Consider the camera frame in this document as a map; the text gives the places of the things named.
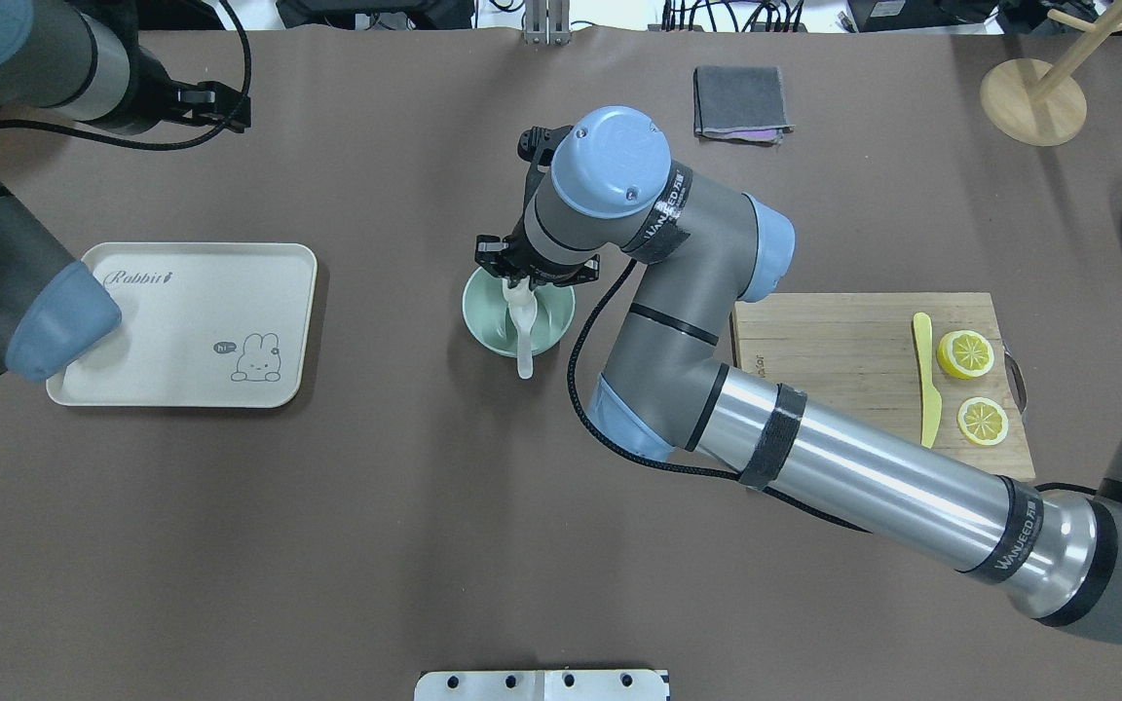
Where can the aluminium frame post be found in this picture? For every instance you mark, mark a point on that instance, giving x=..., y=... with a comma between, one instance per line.
x=546, y=22

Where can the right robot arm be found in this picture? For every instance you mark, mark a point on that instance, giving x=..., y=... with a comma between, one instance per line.
x=664, y=400

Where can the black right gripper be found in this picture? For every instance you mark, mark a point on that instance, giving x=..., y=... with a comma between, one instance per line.
x=530, y=266

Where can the lemon half near handle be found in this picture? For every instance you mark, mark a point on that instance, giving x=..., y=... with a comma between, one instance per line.
x=965, y=354

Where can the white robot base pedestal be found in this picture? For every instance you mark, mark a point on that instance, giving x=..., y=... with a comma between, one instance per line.
x=556, y=684

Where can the grey folded cloth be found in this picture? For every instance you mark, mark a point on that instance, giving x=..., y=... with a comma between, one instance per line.
x=740, y=104

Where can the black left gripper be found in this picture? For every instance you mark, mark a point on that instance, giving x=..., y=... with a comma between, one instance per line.
x=149, y=100

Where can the lemon slice far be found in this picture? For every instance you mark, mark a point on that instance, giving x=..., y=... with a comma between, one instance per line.
x=982, y=421

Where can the wooden mug tree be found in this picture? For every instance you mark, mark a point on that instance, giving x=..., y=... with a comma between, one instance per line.
x=1038, y=102

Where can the wooden cutting board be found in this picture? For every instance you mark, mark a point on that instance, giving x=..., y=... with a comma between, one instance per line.
x=855, y=353

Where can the beige rabbit tray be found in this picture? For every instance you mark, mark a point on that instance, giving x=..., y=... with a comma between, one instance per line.
x=204, y=325

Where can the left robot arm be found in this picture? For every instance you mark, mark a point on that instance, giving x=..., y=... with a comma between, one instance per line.
x=78, y=68

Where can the yellow plastic knife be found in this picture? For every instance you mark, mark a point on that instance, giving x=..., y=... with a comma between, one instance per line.
x=930, y=396

